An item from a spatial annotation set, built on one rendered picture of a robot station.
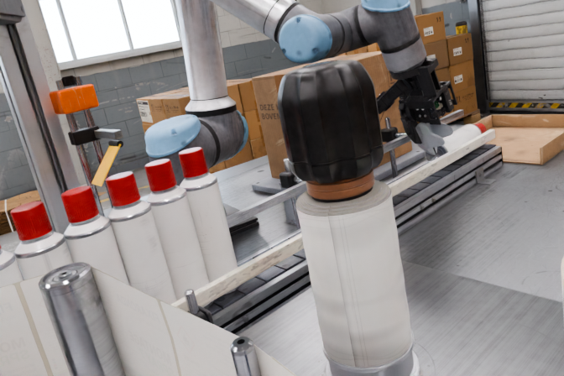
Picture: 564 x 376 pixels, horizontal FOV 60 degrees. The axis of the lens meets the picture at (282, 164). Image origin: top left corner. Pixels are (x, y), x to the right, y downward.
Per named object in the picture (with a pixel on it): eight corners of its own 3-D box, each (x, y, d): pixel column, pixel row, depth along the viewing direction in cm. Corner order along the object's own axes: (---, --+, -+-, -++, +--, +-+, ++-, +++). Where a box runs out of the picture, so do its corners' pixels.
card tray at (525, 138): (542, 164, 107) (540, 147, 106) (436, 158, 126) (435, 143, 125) (591, 128, 125) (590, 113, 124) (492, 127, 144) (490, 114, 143)
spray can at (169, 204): (190, 320, 63) (149, 169, 58) (169, 310, 67) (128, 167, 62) (221, 300, 67) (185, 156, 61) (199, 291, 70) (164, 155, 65)
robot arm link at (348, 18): (291, 23, 89) (346, 3, 83) (316, 21, 98) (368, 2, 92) (304, 66, 90) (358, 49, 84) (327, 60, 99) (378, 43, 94)
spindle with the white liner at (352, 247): (380, 419, 42) (321, 70, 34) (308, 377, 48) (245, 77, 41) (437, 362, 47) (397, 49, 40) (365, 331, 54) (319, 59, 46)
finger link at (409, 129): (418, 148, 97) (404, 111, 94) (411, 148, 99) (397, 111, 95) (429, 134, 100) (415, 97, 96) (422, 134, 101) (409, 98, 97)
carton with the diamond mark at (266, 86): (336, 188, 112) (315, 70, 106) (271, 178, 131) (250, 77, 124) (413, 150, 130) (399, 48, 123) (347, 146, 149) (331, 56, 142)
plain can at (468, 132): (446, 143, 100) (489, 117, 113) (423, 143, 104) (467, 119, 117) (449, 167, 102) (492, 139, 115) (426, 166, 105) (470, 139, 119)
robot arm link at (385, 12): (360, -13, 90) (404, -29, 86) (380, 41, 95) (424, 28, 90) (350, 2, 84) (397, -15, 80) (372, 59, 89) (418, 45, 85)
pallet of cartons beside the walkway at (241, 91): (287, 174, 444) (268, 76, 422) (206, 206, 402) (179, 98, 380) (227, 161, 543) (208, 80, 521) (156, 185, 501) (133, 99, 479)
